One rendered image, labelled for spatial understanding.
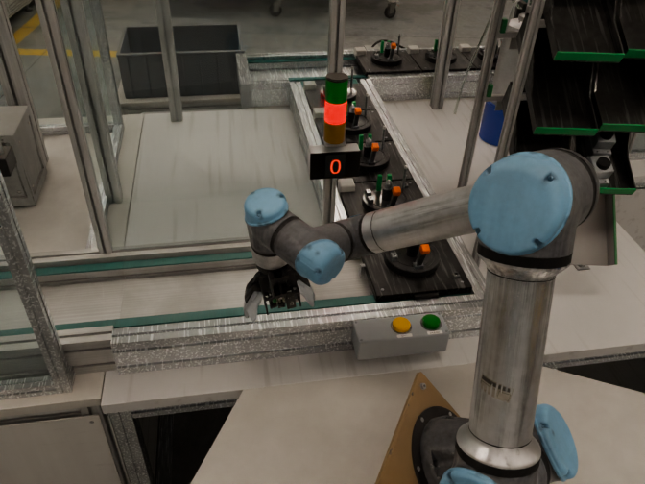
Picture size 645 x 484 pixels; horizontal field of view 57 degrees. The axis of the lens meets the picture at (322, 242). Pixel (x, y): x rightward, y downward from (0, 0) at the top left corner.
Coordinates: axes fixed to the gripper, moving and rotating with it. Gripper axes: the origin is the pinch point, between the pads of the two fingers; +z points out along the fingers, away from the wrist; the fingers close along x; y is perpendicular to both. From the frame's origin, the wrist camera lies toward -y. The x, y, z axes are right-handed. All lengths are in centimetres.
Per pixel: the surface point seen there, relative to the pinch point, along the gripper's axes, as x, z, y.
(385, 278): 27.3, 10.0, -6.8
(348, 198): 29, 17, -42
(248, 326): -7.6, 5.6, -0.8
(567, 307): 74, 24, 6
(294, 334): 2.0, 9.2, 2.2
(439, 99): 90, 45, -110
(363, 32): 167, 206, -426
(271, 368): -4.8, 15.0, 5.8
